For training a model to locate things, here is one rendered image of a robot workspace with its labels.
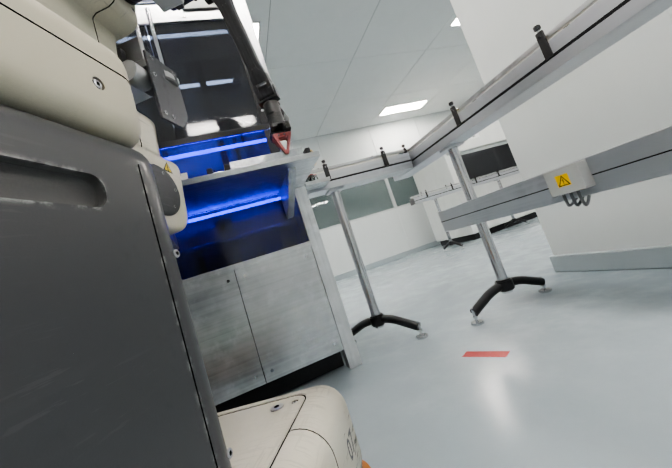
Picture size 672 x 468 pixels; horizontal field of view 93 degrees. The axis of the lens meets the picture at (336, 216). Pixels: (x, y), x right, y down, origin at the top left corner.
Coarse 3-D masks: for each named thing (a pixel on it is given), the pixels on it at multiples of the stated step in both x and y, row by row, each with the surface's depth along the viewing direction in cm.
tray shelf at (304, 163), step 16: (288, 160) 111; (304, 160) 114; (208, 176) 103; (224, 176) 104; (240, 176) 109; (256, 176) 115; (272, 176) 121; (304, 176) 135; (192, 192) 109; (208, 192) 115; (224, 192) 121; (240, 192) 128; (256, 192) 136; (272, 192) 144; (192, 208) 128; (208, 208) 136
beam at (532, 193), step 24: (624, 144) 91; (648, 144) 86; (600, 168) 99; (624, 168) 93; (648, 168) 88; (504, 192) 135; (528, 192) 124; (576, 192) 107; (456, 216) 167; (480, 216) 151; (504, 216) 138
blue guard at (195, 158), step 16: (192, 144) 143; (208, 144) 145; (224, 144) 147; (240, 144) 149; (256, 144) 151; (176, 160) 140; (192, 160) 141; (208, 160) 143; (224, 160) 145; (192, 176) 140
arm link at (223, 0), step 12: (216, 0) 106; (228, 0) 106; (228, 12) 107; (228, 24) 109; (240, 24) 109; (240, 36) 110; (240, 48) 111; (252, 48) 112; (252, 60) 112; (252, 72) 113; (264, 72) 114; (252, 84) 115; (264, 84) 116; (264, 96) 116
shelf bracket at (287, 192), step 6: (288, 168) 117; (294, 168) 117; (288, 174) 118; (294, 174) 120; (288, 180) 122; (294, 180) 123; (282, 186) 136; (288, 186) 125; (294, 186) 126; (282, 192) 140; (288, 192) 128; (294, 192) 130; (282, 198) 144; (288, 198) 132; (294, 198) 134; (288, 204) 136; (294, 204) 138; (288, 210) 140; (288, 216) 144
